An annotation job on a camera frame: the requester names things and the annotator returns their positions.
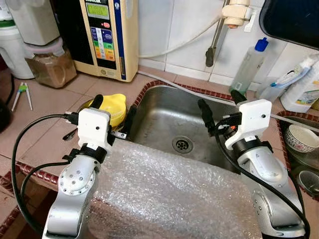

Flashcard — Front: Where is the yellow plastic cup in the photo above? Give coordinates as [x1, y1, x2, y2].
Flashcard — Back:
[97, 94, 128, 127]

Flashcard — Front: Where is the clear bottle blue cap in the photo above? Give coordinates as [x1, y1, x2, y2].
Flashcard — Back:
[229, 37, 270, 95]

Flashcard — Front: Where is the large steel sink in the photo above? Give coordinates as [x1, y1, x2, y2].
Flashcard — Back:
[127, 85, 280, 172]

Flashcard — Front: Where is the clear plastic cup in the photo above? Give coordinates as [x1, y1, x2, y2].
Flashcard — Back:
[257, 75, 290, 103]

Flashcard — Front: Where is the round sink drain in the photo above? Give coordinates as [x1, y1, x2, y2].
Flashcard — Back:
[172, 136, 194, 154]

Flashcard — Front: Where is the grey metal faucet spout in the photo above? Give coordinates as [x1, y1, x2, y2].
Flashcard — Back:
[205, 0, 231, 68]

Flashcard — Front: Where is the clear jar brown powder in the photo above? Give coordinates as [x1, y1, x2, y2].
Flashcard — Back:
[24, 37, 78, 89]

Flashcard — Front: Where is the white plastic jug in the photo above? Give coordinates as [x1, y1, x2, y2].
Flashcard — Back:
[280, 55, 319, 114]

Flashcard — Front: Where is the cream water ionizer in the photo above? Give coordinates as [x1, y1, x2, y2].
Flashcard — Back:
[51, 0, 139, 83]

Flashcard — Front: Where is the white tongs green hinge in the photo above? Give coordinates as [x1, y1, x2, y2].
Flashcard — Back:
[11, 82, 33, 111]

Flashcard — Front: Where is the patterned ceramic bowl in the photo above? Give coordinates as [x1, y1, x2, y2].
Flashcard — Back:
[284, 124, 319, 152]

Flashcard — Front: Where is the bubble wrap sheet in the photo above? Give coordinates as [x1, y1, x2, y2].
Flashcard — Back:
[87, 139, 265, 239]

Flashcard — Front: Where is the cream faucet diverter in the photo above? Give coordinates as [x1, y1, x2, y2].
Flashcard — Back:
[222, 0, 257, 29]

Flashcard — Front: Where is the small steel sink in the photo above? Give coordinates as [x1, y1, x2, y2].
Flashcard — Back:
[277, 112, 319, 200]

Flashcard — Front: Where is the steel plate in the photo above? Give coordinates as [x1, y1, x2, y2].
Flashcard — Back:
[287, 144, 319, 172]

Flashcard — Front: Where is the black kettle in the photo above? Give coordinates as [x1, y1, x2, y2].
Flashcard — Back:
[0, 65, 13, 132]

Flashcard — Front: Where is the white canister green band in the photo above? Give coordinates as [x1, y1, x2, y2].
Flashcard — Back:
[0, 5, 35, 79]

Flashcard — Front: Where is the grey plastic container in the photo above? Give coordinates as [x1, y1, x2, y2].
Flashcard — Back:
[5, 0, 60, 46]

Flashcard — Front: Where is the steel cup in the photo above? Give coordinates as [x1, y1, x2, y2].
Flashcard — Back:
[298, 170, 319, 196]

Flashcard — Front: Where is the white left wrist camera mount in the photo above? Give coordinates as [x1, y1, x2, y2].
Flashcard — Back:
[77, 108, 111, 150]

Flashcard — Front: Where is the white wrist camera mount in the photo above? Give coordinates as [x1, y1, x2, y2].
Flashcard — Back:
[77, 108, 111, 150]
[224, 99, 273, 151]

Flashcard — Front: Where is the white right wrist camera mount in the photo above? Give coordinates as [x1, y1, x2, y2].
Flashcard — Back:
[224, 99, 273, 151]

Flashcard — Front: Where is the white blue handled brush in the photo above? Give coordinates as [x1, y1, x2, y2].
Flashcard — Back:
[274, 57, 316, 93]

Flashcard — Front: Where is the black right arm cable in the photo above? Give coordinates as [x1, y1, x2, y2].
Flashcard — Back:
[214, 117, 311, 239]

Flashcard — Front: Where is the white flexible hose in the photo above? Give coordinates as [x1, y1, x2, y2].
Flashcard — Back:
[139, 17, 225, 59]

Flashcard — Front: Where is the short black left arm cable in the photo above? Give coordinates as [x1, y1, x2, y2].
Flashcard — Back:
[17, 158, 75, 205]

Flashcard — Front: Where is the long black left arm cable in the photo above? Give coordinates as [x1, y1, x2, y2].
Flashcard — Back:
[10, 112, 80, 236]

